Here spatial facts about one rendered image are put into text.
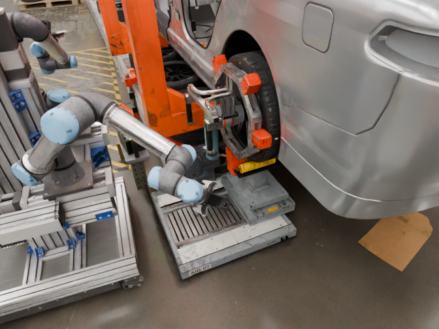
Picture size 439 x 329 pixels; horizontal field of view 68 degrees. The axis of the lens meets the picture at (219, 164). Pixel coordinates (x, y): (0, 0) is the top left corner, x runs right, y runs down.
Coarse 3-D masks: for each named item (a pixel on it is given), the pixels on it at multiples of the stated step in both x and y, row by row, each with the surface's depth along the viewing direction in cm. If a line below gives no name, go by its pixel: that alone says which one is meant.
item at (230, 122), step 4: (240, 104) 192; (216, 108) 187; (220, 108) 187; (236, 108) 189; (240, 108) 190; (204, 112) 193; (220, 112) 186; (240, 112) 190; (204, 116) 194; (220, 116) 186; (240, 116) 191; (224, 120) 187; (228, 120) 188; (232, 120) 189; (236, 120) 190; (240, 120) 194; (224, 124) 189; (228, 124) 190; (232, 124) 192; (236, 124) 194; (220, 128) 191
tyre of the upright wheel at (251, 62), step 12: (240, 60) 181; (252, 60) 174; (264, 60) 174; (252, 72) 172; (264, 72) 169; (264, 84) 167; (264, 96) 167; (276, 96) 167; (264, 108) 170; (276, 108) 168; (264, 120) 174; (276, 120) 169; (276, 132) 173; (240, 144) 215; (276, 144) 178; (252, 156) 202; (264, 156) 187; (276, 156) 194
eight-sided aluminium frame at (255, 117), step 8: (224, 64) 186; (232, 64) 185; (224, 72) 186; (232, 72) 176; (240, 72) 175; (216, 80) 201; (224, 80) 203; (240, 80) 170; (216, 88) 208; (240, 88) 171; (216, 104) 215; (248, 104) 169; (256, 104) 170; (248, 112) 170; (256, 112) 169; (248, 120) 172; (256, 120) 170; (224, 128) 217; (248, 128) 175; (256, 128) 177; (224, 136) 216; (232, 136) 217; (248, 136) 179; (232, 144) 210; (248, 144) 181; (240, 152) 196; (248, 152) 184; (256, 152) 188
